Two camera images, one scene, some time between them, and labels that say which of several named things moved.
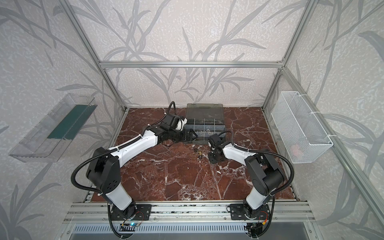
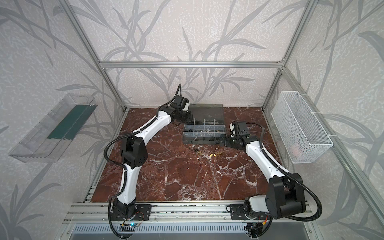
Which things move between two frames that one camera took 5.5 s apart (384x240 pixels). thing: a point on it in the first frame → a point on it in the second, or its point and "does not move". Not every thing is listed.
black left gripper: x=186 y=134 → x=186 y=115
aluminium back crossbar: x=250 y=64 does not move
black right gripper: x=214 y=152 → x=227 y=139
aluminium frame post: x=306 y=15 does not move
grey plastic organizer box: x=205 y=119 does not move
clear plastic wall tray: x=49 y=141 does not move
